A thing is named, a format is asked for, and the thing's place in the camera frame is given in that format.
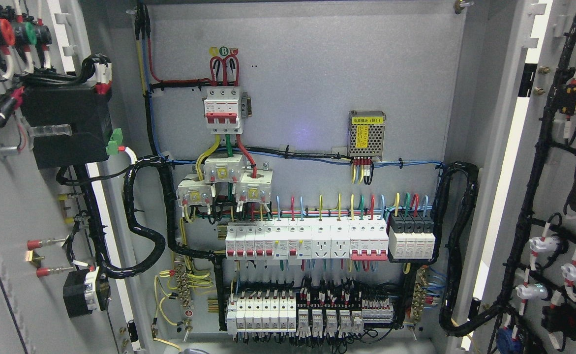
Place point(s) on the dark grey robot right hand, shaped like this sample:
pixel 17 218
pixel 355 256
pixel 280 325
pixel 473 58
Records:
pixel 193 351

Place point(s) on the grey cabinet door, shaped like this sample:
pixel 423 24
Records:
pixel 33 316
pixel 533 270

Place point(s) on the brass left terminal bar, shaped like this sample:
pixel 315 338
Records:
pixel 183 287

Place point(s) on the brass terminal bar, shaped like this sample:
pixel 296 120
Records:
pixel 183 287
pixel 419 295

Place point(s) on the lower white relay row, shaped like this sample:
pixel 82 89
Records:
pixel 310 318

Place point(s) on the white mini breaker row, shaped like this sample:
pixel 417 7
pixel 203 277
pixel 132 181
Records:
pixel 271 241

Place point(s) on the white current transformers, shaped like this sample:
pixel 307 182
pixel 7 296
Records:
pixel 229 174

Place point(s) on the white socket module row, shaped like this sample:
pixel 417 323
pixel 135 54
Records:
pixel 330 239

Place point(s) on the brass right terminal bar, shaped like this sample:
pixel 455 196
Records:
pixel 419 295

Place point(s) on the red main circuit breaker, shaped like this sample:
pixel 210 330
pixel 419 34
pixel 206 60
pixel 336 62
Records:
pixel 223 110

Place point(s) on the black white surge protector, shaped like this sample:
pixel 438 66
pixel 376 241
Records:
pixel 410 239

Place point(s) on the black digital power meter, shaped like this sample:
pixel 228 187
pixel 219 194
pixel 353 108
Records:
pixel 69 125

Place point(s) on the metal mesh power supply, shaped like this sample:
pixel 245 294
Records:
pixel 366 134

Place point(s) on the white rotary selector switch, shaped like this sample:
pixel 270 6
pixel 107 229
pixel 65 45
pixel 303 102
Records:
pixel 86 290

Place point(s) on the red handled circuit breaker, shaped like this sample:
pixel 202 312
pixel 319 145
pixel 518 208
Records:
pixel 369 240

